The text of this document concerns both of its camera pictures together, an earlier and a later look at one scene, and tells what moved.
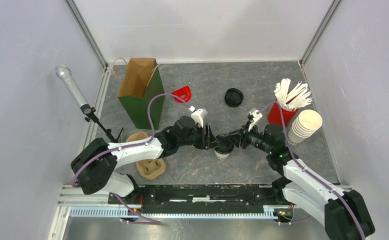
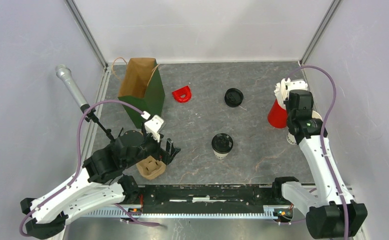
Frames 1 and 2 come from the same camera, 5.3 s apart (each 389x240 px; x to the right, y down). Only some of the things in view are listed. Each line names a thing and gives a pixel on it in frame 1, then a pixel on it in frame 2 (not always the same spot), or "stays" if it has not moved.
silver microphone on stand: x=64 y=71 stays
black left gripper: x=208 y=141 → x=167 y=155
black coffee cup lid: x=226 y=146 stays
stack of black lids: x=233 y=97 stays
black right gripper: x=239 y=137 → x=286 y=102
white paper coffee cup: x=221 y=156 stays
